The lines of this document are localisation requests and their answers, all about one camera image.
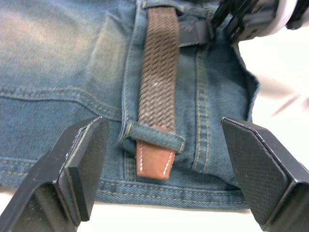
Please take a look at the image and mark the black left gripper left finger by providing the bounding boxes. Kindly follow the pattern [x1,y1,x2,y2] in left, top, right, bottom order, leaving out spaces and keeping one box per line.
[0,116,110,232]

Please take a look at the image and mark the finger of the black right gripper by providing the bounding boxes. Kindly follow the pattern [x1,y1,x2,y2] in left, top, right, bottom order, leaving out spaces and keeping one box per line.
[211,0,243,44]
[179,20,214,48]

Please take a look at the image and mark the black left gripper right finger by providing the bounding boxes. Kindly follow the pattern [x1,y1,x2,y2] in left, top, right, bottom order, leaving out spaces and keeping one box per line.
[221,117,309,232]

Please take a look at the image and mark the brown braided belt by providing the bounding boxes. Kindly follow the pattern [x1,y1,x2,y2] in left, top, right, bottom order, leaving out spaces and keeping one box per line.
[136,7,181,180]

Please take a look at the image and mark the blue denim shorts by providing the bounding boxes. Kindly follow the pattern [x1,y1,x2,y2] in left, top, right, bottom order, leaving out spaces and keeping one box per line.
[0,0,260,211]

